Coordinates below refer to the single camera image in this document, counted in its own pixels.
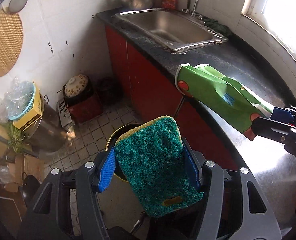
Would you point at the brown cardboard box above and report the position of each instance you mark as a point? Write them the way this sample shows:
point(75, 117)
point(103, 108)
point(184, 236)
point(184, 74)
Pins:
point(32, 166)

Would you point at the dark green cloth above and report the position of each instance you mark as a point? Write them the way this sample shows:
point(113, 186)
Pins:
point(218, 26)

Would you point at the crumpled clear plastic bag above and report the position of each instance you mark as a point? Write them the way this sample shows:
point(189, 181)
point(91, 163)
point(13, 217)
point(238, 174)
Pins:
point(2, 175)

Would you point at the turquoise plastic basket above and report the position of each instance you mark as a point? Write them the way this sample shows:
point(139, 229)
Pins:
point(15, 117)

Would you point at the round metal strainer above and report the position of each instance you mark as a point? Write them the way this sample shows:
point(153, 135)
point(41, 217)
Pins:
point(18, 2)

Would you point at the black trash bin gold rim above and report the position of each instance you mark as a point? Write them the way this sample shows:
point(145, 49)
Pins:
point(124, 131)

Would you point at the yellow cardboard box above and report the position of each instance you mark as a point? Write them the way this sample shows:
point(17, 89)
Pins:
point(29, 120)

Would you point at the stainless steel sink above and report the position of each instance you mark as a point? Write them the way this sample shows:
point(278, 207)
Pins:
point(163, 22)

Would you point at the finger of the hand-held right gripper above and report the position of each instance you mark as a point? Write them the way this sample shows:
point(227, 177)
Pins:
point(283, 113)
point(268, 128)

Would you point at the chrome faucet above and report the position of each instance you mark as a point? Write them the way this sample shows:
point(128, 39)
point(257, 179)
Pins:
point(197, 0)

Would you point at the red crate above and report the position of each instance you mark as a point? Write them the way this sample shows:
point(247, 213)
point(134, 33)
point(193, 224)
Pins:
point(87, 110)

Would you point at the green scouring sponge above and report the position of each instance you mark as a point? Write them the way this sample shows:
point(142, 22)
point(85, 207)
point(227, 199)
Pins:
point(153, 160)

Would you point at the window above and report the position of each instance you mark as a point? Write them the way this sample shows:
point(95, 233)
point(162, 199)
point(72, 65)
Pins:
point(283, 10)

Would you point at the round bamboo mat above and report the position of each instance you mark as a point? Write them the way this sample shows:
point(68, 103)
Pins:
point(2, 45)

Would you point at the large steel stockpot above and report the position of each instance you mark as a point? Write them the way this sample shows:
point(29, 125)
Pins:
point(47, 127)

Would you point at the green leafy vegetables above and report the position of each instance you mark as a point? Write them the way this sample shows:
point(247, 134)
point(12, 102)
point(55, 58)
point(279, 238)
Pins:
point(16, 137)

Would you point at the grey perforated metal box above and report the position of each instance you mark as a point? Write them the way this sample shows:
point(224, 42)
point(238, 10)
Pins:
point(62, 112)

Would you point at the green printed snack bag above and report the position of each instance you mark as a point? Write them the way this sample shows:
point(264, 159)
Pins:
point(218, 92)

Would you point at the black rounded item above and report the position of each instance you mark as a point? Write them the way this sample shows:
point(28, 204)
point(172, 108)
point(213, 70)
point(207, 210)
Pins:
point(31, 186)

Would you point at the chrome chair frame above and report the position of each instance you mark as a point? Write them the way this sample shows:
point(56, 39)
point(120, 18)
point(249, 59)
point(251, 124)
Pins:
point(137, 226)

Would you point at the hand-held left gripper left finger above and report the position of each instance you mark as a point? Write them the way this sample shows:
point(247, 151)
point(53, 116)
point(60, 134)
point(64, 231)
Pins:
point(105, 172)

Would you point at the red cabinet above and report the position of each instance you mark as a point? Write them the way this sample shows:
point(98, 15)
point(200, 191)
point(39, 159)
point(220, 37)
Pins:
point(143, 75)

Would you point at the black pot with floral lid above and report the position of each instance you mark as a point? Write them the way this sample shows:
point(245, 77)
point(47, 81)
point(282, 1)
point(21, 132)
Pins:
point(76, 86)

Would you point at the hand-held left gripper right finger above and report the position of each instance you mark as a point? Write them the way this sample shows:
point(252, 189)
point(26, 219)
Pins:
point(191, 170)

